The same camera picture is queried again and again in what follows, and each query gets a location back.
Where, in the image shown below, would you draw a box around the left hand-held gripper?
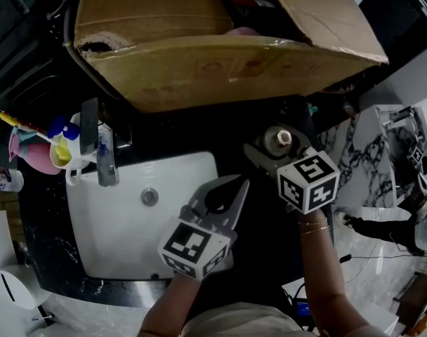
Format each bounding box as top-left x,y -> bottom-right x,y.
156,172 -> 251,282

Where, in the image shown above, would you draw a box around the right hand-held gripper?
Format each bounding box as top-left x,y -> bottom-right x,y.
242,126 -> 341,216

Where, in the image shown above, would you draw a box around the small bottle with gold cap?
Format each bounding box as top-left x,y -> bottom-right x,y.
254,125 -> 303,158

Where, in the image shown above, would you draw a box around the person's right forearm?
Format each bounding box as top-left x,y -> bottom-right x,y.
296,208 -> 392,337

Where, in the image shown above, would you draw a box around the person's left forearm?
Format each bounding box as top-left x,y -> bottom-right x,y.
137,272 -> 202,337

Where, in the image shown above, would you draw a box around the black marble sink countertop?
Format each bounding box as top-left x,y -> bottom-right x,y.
16,95 -> 336,308

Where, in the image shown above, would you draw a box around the white sink basin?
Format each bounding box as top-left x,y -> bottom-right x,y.
65,150 -> 220,281

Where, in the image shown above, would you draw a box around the chrome faucet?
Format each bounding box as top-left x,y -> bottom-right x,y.
78,97 -> 133,188

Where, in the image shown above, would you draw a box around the white bottle with blue sprayer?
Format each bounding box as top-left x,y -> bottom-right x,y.
46,114 -> 81,143

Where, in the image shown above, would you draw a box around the clear plastic water bottle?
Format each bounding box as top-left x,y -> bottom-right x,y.
0,164 -> 25,194

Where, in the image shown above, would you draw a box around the large cardboard box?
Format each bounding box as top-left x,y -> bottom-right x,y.
72,0 -> 390,114

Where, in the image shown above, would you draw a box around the person's beige shirt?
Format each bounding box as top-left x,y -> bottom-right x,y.
180,301 -> 318,337

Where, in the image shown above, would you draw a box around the pink item in box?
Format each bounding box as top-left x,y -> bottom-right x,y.
223,25 -> 261,37

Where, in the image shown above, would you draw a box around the blue-screen device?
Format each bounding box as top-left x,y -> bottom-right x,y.
293,295 -> 313,319

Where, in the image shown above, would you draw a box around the black cabinet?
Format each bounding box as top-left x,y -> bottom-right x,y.
356,0 -> 427,96

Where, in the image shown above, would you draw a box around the pink cup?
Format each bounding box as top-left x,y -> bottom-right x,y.
7,124 -> 63,176

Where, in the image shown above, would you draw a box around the wooden steps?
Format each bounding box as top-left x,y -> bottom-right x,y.
0,190 -> 27,244

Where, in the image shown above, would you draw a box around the yellow-tipped toothbrush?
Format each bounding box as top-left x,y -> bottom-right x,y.
0,110 -> 58,143

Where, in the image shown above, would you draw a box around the black ribbed appliance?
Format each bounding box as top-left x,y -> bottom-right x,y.
0,47 -> 95,119

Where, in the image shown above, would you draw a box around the white cylindrical appliance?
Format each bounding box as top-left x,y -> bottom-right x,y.
0,264 -> 53,337

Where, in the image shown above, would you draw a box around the gold bracelet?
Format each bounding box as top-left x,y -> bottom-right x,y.
298,217 -> 331,237

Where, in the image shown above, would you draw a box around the white marble pedestal sink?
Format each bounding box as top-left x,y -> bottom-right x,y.
318,103 -> 427,211

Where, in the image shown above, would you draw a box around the black power adapter cable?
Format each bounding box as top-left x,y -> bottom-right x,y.
339,251 -> 427,265

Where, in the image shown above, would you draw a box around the white cup with handle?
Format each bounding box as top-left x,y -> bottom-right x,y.
49,112 -> 96,188

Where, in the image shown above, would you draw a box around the grey corrugated hose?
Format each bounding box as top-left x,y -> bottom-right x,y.
44,0 -> 79,51

